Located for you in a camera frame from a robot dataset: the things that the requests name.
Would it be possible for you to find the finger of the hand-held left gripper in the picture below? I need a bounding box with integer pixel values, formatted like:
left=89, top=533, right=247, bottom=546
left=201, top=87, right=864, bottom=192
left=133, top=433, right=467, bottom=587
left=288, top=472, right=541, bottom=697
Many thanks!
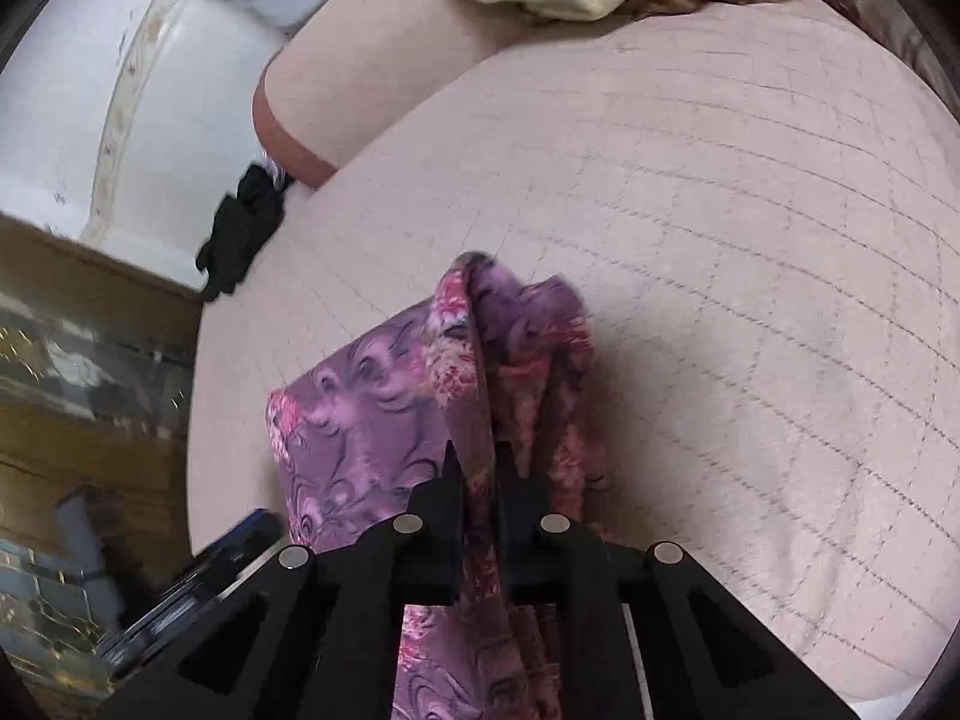
left=97, top=508, right=287, bottom=680

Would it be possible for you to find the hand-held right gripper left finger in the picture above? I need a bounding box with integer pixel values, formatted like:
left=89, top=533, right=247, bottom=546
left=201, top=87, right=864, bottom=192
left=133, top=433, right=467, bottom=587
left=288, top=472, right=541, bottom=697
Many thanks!
left=97, top=439, right=466, bottom=720

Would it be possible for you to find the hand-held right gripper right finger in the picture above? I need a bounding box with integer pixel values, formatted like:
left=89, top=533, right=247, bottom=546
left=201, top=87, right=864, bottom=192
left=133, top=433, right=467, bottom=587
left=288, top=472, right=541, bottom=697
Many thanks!
left=491, top=441, right=863, bottom=720

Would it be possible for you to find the purple floral long-sleeve shirt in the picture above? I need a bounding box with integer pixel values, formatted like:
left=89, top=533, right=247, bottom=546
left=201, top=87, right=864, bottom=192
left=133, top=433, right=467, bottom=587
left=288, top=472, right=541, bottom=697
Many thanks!
left=266, top=251, right=612, bottom=720

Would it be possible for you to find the pile of black clothes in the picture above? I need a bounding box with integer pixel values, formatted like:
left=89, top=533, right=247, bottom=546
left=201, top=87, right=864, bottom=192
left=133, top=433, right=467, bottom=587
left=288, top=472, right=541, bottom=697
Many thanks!
left=195, top=163, right=287, bottom=301

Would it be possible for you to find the wooden door with glass panel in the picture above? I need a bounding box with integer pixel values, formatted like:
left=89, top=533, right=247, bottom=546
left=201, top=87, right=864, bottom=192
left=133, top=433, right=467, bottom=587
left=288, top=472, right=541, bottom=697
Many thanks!
left=0, top=214, right=203, bottom=720

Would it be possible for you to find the pink bolster with brown end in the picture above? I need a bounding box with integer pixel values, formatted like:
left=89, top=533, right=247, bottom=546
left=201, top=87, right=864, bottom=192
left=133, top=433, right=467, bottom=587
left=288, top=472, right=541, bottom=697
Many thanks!
left=251, top=0, right=541, bottom=187

